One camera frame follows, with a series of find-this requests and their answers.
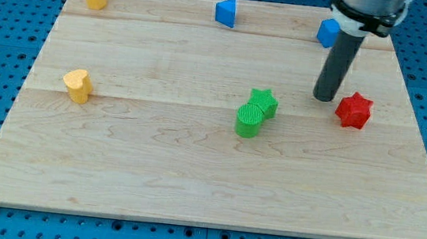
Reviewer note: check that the green star block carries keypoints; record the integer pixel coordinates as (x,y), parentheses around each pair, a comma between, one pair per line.
(264,99)

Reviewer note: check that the yellow heart block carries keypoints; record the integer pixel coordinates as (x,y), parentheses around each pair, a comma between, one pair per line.
(78,85)

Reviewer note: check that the blue cube block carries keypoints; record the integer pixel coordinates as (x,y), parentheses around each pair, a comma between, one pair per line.
(328,32)

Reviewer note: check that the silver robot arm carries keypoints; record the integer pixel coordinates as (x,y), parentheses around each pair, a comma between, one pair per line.
(356,19)

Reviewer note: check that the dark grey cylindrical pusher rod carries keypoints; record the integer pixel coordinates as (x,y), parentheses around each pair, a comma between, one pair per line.
(336,66)

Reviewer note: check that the red star block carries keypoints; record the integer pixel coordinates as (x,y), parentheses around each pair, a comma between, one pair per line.
(354,111)

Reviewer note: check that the green cylinder block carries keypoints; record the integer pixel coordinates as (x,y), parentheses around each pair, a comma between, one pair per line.
(249,120)

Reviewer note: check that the blue triangle block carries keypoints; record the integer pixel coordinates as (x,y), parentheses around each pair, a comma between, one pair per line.
(225,13)

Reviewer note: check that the light wooden board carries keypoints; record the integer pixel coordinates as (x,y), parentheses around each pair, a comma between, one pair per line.
(156,140)

